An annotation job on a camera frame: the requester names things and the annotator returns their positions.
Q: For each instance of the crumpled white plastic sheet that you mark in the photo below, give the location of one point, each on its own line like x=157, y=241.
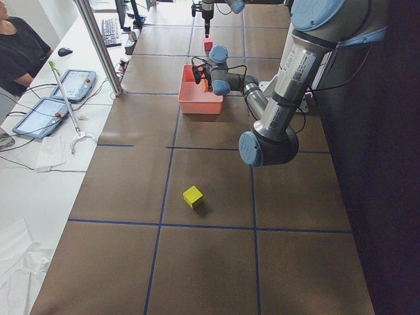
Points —
x=24, y=264

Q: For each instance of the person in black shirt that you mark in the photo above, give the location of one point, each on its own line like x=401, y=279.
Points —
x=23, y=53

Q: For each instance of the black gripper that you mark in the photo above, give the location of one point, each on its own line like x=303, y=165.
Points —
x=205, y=79
x=207, y=14

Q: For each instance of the aluminium frame post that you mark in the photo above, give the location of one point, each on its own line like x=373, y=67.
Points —
x=89, y=19

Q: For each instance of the orange foam block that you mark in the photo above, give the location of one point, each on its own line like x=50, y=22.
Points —
x=205, y=86

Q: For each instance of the long reacher grabber tool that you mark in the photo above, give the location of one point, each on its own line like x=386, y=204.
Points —
x=79, y=134

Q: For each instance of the teach pendant tablet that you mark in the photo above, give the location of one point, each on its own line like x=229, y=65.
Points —
x=42, y=119
x=77, y=83

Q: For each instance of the black keyboard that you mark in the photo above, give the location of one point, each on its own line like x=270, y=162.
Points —
x=110, y=30

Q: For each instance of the pink plastic bin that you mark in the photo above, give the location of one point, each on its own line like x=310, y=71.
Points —
x=192, y=98

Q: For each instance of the pink foam block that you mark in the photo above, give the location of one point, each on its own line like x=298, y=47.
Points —
x=207, y=44

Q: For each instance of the yellow foam block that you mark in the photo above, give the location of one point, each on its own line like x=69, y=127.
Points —
x=193, y=197

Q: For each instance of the near teach pendant tablet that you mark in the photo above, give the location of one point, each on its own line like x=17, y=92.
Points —
x=42, y=119

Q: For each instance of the far teach pendant tablet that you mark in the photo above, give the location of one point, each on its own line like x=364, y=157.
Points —
x=77, y=83

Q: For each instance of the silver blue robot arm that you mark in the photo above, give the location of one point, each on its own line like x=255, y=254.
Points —
x=317, y=28
x=237, y=6

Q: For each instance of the black computer mouse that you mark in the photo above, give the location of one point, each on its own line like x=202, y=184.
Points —
x=64, y=52

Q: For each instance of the white paper sheet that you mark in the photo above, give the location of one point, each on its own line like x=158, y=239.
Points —
x=52, y=153

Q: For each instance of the white pillar with base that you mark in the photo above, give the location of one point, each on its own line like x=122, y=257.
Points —
x=267, y=87

